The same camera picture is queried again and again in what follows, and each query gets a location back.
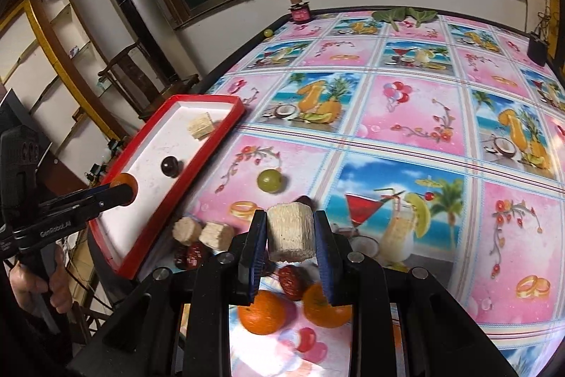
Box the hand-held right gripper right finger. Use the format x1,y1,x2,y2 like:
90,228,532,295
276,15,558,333
313,209,517,377

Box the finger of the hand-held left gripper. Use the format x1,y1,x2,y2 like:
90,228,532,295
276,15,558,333
13,185,136,247
42,184,116,215

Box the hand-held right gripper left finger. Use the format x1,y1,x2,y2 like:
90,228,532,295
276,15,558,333
71,209,268,377

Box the beige sugarcane piece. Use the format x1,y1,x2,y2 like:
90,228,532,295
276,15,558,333
172,217,204,246
266,202,319,264
198,222,236,251
188,112,213,140

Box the orange tangerine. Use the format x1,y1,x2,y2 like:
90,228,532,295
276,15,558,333
301,283,354,329
110,173,137,205
237,290,287,336

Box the red rimmed white tray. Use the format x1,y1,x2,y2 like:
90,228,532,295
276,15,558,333
88,94,245,281

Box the person's left hand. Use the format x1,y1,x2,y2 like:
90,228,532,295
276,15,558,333
8,247,73,318

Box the red date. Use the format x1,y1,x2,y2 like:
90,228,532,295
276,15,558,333
278,265,310,302

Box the green plum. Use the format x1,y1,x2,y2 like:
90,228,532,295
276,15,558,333
257,169,285,194

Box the dark purple plum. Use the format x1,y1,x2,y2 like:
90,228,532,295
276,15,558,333
160,156,182,177

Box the yellow framed cabinet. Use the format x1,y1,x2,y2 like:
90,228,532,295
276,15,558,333
0,0,129,148

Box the dark wooden chair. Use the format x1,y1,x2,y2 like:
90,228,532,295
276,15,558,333
98,41,199,122

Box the fruit printed tablecloth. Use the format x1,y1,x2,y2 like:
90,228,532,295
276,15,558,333
174,10,565,377

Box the silver tower air conditioner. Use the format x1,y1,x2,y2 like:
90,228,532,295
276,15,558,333
102,0,199,95

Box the red perfume bottle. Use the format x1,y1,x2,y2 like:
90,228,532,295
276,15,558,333
289,0,313,24

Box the green artificial leaves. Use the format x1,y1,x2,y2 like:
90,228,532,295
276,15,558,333
372,6,438,31

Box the black cup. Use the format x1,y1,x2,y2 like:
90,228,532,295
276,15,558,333
527,31,549,66

